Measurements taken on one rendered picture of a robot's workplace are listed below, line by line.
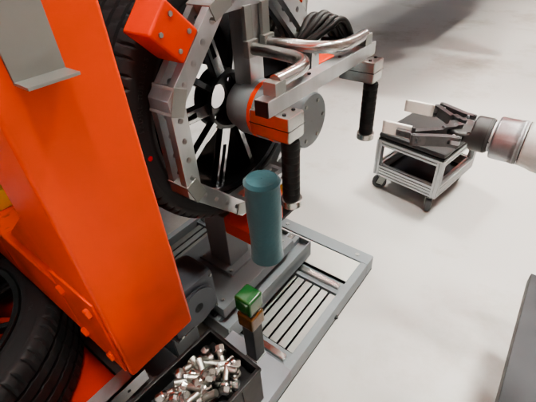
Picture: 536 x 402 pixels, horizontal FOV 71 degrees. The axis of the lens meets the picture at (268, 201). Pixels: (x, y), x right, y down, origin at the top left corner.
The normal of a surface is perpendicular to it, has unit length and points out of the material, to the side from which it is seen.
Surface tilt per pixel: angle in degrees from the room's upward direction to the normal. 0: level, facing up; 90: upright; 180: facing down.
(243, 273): 0
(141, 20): 45
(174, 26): 90
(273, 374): 0
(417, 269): 0
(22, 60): 90
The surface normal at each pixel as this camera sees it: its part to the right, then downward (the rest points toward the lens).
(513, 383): -0.05, -0.79
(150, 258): 0.80, 0.33
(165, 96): -0.47, -0.20
